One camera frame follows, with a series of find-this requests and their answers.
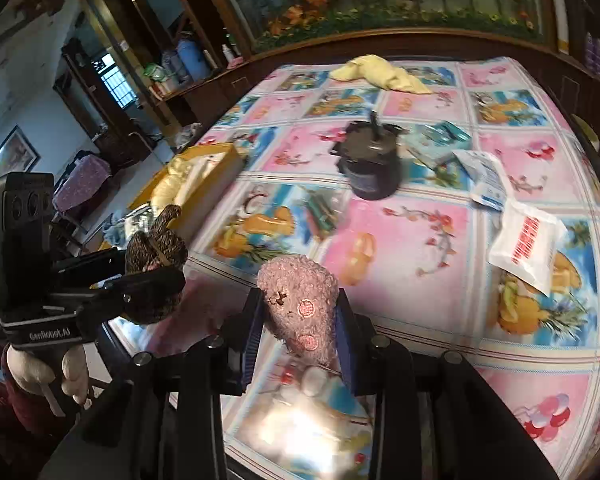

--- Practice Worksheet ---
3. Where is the yellow cardboard box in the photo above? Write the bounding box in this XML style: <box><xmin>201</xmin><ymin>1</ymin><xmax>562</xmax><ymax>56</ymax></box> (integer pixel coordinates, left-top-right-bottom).
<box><xmin>130</xmin><ymin>142</ymin><xmax>246</xmax><ymax>241</ymax></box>

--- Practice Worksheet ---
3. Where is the printed bed sheet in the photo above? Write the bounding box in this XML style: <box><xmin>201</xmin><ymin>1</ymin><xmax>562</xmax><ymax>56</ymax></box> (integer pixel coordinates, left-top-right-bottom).
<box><xmin>102</xmin><ymin>57</ymin><xmax>600</xmax><ymax>480</ymax></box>

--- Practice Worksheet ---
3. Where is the wooden cabinet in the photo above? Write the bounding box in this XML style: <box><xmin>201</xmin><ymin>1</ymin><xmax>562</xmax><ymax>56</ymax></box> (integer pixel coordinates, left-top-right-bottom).
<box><xmin>75</xmin><ymin>0</ymin><xmax>253</xmax><ymax>133</ymax></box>

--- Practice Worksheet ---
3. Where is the person's left hand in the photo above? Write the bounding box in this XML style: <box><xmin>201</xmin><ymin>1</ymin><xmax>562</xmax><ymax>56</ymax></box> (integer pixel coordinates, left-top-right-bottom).
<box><xmin>5</xmin><ymin>347</ymin><xmax>90</xmax><ymax>406</ymax></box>

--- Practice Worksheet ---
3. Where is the barred window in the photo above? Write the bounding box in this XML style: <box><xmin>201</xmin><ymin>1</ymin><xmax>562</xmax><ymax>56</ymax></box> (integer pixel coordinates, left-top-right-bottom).
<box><xmin>100</xmin><ymin>52</ymin><xmax>136</xmax><ymax>108</ymax></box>

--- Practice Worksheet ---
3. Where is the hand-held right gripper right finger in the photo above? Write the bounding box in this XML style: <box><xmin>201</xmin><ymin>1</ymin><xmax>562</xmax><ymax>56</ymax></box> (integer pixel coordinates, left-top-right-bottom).
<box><xmin>334</xmin><ymin>290</ymin><xmax>561</xmax><ymax>480</ymax></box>

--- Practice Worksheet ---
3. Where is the white packet with red print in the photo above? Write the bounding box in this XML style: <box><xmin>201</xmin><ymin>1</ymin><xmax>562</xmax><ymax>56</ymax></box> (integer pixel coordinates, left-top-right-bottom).
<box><xmin>486</xmin><ymin>200</ymin><xmax>568</xmax><ymax>296</ymax></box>

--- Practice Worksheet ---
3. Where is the blue bottle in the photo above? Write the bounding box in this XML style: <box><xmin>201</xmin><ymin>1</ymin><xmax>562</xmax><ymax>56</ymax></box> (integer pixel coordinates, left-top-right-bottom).
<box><xmin>176</xmin><ymin>39</ymin><xmax>206</xmax><ymax>83</ymax></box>

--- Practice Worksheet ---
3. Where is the dark plastic jar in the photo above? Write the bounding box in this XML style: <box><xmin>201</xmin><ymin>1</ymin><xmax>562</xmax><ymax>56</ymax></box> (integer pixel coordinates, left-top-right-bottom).
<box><xmin>330</xmin><ymin>112</ymin><xmax>406</xmax><ymax>201</ymax></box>

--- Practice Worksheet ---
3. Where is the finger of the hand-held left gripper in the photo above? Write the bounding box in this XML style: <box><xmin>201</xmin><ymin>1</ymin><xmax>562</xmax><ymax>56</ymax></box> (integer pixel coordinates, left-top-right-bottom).
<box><xmin>85</xmin><ymin>266</ymin><xmax>186</xmax><ymax>331</ymax></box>
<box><xmin>55</xmin><ymin>247</ymin><xmax>128</xmax><ymax>288</ymax></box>

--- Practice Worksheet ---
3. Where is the person's left forearm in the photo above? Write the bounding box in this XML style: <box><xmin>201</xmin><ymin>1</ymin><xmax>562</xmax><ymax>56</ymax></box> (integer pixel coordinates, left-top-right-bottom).
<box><xmin>0</xmin><ymin>355</ymin><xmax>88</xmax><ymax>480</ymax></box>

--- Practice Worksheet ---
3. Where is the pale yellow cloth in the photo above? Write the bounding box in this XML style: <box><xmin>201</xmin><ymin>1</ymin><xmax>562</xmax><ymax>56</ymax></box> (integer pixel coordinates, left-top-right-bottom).
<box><xmin>328</xmin><ymin>54</ymin><xmax>432</xmax><ymax>95</ymax></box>

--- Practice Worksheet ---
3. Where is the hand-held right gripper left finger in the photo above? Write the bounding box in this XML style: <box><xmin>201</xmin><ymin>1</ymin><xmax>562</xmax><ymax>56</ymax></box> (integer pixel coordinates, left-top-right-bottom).
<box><xmin>40</xmin><ymin>287</ymin><xmax>266</xmax><ymax>480</ymax></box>

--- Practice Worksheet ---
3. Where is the white and blue packet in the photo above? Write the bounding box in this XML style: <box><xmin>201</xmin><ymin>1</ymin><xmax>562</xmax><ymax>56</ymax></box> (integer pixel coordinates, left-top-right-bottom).
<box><xmin>452</xmin><ymin>149</ymin><xmax>513</xmax><ymax>211</ymax></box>

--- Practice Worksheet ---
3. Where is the framed wall picture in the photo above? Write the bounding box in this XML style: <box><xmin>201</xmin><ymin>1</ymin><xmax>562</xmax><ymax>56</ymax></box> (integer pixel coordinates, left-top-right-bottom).
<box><xmin>0</xmin><ymin>125</ymin><xmax>41</xmax><ymax>183</ymax></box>

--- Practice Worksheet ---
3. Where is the teal packet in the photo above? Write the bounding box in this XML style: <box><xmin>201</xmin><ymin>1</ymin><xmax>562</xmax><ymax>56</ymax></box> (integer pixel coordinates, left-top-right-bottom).
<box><xmin>405</xmin><ymin>120</ymin><xmax>473</xmax><ymax>168</ymax></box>

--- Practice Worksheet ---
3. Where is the dark speckled sock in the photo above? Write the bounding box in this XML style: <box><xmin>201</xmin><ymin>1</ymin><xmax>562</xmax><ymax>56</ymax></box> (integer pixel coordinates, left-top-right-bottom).
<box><xmin>124</xmin><ymin>204</ymin><xmax>188</xmax><ymax>325</ymax></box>

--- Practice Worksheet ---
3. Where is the pink fluffy sock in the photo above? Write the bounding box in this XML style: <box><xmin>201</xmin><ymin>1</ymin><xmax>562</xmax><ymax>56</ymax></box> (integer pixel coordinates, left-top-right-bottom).
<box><xmin>256</xmin><ymin>255</ymin><xmax>340</xmax><ymax>366</ymax></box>

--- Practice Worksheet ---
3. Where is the purple covered chair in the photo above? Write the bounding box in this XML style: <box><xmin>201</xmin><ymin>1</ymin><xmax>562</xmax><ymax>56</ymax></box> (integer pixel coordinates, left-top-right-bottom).
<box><xmin>52</xmin><ymin>152</ymin><xmax>113</xmax><ymax>213</ymax></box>

